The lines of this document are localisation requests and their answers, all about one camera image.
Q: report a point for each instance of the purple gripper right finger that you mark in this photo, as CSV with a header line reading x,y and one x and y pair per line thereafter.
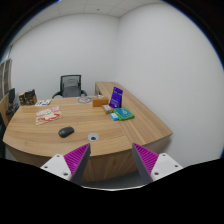
x,y
153,166

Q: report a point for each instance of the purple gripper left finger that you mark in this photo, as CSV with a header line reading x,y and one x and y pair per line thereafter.
x,y
70,166

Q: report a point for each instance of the black computer mouse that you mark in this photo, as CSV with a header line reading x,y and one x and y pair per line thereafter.
x,y
66,131

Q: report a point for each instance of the pink patterned mouse pad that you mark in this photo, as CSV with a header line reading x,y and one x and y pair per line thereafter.
x,y
48,115

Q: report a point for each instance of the wooden office desk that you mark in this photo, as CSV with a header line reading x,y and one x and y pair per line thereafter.
x,y
111,155

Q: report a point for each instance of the green flat box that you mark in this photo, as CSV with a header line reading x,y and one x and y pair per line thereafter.
x,y
123,113

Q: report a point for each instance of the small blue box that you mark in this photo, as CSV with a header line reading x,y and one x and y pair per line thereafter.
x,y
114,116

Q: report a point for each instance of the small tan box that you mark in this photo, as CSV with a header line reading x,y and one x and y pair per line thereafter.
x,y
107,109

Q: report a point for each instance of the round grey coaster disc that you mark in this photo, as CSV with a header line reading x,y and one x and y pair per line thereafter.
x,y
84,100

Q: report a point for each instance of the white green leaflet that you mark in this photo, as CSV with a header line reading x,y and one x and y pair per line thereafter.
x,y
43,102

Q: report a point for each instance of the orange tissue box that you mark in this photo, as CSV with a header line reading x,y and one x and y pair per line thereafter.
x,y
99,101

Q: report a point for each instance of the purple standing sign card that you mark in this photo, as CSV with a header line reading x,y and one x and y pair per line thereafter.
x,y
116,98

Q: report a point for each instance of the dark brown cardboard box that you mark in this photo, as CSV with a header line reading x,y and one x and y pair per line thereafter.
x,y
30,97

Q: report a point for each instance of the black mesh office chair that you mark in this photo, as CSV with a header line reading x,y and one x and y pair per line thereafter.
x,y
70,86

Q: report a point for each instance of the black side chair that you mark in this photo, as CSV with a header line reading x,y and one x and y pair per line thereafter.
x,y
12,105

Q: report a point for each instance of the small brown cardboard box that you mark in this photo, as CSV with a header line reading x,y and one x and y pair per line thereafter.
x,y
22,99

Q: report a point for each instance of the wooden bookshelf cabinet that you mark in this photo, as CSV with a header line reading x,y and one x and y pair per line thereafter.
x,y
5,78

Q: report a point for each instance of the desk cable grommet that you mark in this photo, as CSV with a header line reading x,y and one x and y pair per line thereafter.
x,y
93,136

